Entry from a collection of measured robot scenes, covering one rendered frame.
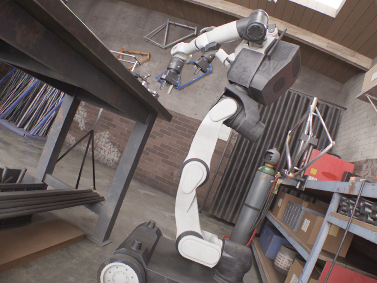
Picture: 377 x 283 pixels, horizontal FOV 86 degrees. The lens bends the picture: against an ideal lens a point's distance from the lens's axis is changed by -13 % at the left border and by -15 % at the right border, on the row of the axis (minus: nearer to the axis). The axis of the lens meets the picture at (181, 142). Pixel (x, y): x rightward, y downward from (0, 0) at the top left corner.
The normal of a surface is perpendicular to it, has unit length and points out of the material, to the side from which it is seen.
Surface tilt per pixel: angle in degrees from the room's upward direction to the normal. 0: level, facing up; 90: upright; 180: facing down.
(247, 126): 112
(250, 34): 150
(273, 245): 90
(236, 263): 86
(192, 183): 90
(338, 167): 90
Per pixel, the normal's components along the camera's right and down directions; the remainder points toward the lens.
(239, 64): -0.56, -0.20
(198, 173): -0.06, -0.08
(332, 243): -0.25, -0.18
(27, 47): 0.91, 0.35
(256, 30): -0.32, 0.78
